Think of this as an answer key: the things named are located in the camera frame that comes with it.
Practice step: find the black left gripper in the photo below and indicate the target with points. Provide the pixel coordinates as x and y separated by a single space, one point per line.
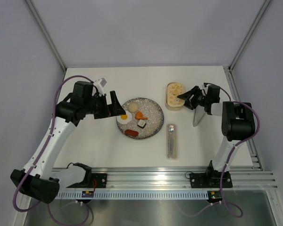
109 110

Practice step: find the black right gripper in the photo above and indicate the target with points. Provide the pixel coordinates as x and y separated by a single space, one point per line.
190 104

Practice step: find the beige patterned lunch box lid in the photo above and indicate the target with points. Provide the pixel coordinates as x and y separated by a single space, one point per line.
176 86

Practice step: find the beige lunch box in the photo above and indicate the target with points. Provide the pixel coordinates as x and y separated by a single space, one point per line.
174 107

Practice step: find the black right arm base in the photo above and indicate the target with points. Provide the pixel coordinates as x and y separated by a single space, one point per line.
211 178

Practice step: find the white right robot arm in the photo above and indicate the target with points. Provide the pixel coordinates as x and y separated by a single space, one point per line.
237 126

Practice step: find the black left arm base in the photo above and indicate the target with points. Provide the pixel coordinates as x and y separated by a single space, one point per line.
90 179

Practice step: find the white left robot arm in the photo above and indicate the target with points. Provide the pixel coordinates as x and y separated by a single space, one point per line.
36 179

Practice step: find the fried egg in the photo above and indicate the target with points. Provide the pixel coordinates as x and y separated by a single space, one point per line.
125 119

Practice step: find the white steamed bun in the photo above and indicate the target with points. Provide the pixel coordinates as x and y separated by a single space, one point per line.
133 107

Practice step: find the orange chicken drumstick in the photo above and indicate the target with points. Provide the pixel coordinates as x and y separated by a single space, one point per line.
139 116

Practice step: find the red bacon strip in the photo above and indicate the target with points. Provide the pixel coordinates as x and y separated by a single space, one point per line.
132 133

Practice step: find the sushi roll white centre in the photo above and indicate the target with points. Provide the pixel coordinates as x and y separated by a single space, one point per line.
141 123

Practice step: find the speckled ceramic plate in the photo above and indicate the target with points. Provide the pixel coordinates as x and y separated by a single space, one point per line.
149 109

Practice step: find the clear cutlery case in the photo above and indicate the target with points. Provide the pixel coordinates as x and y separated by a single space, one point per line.
175 144

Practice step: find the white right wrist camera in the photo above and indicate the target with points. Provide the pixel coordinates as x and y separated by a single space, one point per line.
205 86

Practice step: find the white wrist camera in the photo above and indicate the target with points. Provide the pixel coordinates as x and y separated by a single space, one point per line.
99 84
205 86

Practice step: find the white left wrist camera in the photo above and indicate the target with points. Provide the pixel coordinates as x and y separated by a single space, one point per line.
99 84

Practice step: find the aluminium rail frame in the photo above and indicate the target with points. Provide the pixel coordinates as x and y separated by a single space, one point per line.
142 164

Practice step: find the white slotted cable duct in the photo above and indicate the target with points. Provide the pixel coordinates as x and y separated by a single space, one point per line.
132 195

